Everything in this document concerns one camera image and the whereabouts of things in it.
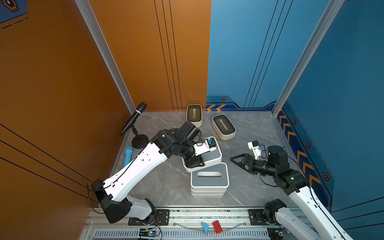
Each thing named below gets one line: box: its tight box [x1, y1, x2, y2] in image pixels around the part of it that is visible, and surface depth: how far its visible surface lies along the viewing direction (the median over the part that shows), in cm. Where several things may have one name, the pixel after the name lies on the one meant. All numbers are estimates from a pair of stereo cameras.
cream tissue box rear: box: [186, 104, 203, 128], surface depth 114 cm
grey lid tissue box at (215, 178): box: [190, 162, 230, 192], surface depth 70 cm
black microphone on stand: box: [120, 102, 149, 149], surface depth 88 cm
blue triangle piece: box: [201, 221, 209, 236], surface depth 71 cm
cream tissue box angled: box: [211, 113, 237, 141], surface depth 105 cm
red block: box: [212, 220, 223, 235], surface depth 71 cm
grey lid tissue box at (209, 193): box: [191, 191, 227, 196], surface depth 77 cm
